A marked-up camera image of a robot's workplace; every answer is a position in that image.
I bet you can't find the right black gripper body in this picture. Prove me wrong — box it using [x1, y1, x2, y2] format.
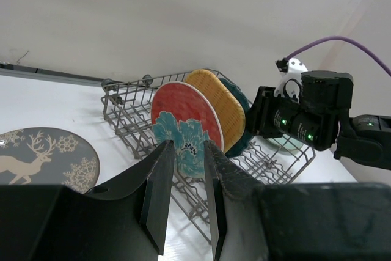
[246, 86, 332, 151]

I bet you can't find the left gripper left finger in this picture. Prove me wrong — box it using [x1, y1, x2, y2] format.
[89, 141, 175, 255]

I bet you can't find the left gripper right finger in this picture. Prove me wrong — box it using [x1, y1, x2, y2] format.
[204, 141, 275, 260]

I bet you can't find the teal scalloped plate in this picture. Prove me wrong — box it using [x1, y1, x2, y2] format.
[219, 78, 254, 158]

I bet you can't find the mint green floral plate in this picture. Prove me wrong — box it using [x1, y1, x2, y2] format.
[266, 136, 304, 154]

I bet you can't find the square woven bamboo plate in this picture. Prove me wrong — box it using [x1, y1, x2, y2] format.
[185, 69, 246, 153]

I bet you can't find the red plate with teal flower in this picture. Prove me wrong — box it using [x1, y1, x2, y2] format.
[150, 81, 224, 178]

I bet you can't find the grey plate with deer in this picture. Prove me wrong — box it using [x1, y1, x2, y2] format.
[1, 127, 100, 193]

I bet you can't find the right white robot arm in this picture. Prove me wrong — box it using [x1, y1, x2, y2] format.
[246, 70, 390, 170]

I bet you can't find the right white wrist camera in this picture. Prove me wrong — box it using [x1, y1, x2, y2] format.
[274, 58, 308, 102]

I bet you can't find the grey wire dish rack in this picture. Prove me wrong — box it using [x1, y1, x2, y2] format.
[101, 72, 315, 243]

